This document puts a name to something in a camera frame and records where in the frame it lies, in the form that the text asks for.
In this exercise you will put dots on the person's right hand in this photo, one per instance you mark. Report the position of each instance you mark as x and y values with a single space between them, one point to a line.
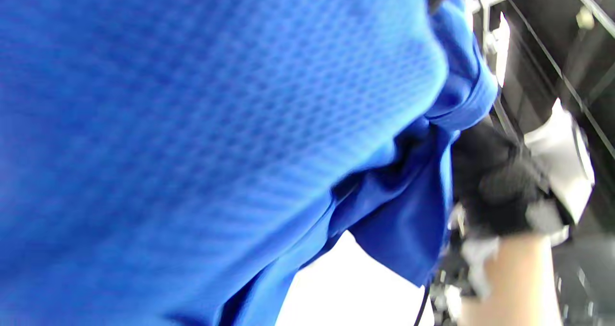
495 181

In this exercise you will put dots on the blue t-shirt clothes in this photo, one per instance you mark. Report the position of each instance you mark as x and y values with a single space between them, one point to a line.
192 124

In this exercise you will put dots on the person's right forearm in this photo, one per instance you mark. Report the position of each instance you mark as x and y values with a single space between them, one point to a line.
519 282

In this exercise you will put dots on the grey white handheld controller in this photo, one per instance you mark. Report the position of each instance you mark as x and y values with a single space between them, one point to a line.
562 157

